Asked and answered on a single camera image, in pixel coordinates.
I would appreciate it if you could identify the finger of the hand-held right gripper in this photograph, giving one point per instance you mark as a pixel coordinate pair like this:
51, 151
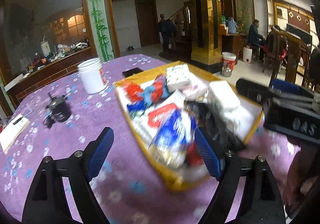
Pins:
250, 91
285, 86

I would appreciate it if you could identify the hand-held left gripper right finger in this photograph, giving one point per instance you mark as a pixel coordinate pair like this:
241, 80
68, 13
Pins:
207, 154

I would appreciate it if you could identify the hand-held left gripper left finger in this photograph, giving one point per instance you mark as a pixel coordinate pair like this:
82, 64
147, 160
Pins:
101, 151

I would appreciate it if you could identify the blue and white packet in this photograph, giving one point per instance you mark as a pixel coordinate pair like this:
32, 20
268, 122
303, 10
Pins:
172, 134

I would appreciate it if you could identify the yellow tray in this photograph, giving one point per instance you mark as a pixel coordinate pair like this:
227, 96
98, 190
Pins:
172, 181

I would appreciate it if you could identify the pink rose tissue pack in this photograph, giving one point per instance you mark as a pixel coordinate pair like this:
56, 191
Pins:
196, 87

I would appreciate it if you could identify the red and white tissue pack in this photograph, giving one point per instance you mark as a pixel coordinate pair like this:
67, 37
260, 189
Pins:
162, 115

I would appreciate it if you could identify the blue fluffy ball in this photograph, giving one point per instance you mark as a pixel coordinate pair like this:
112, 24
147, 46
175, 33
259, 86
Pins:
148, 96

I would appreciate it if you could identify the dotted white tissue pack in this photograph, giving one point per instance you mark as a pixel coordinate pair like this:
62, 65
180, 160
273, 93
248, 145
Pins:
177, 76

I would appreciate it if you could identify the person's right hand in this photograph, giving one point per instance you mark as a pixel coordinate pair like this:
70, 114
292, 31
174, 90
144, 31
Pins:
300, 181

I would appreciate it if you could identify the wooden chair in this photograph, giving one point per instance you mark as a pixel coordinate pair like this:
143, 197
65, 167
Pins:
292, 56

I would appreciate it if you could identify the red and white bucket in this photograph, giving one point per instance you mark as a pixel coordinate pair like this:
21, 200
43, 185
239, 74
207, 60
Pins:
228, 61

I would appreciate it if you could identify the purple floral tablecloth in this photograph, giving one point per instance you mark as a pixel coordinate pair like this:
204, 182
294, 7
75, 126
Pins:
75, 109

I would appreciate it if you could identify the small wooden table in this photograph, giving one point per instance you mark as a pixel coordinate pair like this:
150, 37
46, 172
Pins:
233, 44

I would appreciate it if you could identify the black television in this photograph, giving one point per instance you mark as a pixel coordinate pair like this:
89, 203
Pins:
298, 35

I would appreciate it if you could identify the white plastic jar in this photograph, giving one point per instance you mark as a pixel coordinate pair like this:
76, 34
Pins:
92, 76

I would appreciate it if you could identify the black smartphone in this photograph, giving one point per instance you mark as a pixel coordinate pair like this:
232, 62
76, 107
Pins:
132, 72

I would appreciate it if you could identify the black pen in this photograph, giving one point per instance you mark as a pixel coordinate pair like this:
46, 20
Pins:
21, 119

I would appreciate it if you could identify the lined notebook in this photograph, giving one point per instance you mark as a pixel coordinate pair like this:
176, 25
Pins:
13, 130

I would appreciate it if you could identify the wooden glass cabinet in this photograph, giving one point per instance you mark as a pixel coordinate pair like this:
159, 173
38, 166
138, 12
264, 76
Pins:
50, 71

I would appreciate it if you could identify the dark shoes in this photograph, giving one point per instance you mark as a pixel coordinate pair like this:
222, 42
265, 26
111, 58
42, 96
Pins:
130, 48

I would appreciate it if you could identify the wooden door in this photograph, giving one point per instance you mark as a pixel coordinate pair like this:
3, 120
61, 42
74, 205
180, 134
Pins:
147, 22

